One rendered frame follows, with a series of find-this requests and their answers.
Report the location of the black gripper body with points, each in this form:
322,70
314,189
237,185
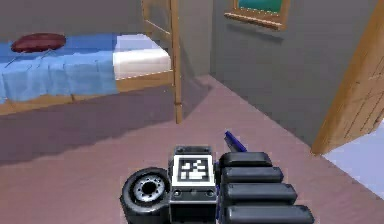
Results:
146,195

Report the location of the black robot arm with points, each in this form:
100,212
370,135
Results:
253,190

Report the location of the wooden bed with blue blanket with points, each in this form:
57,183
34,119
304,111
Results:
83,71

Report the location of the dark red oval pillow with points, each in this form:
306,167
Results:
38,42

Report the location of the wooden framed window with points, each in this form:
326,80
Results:
260,13

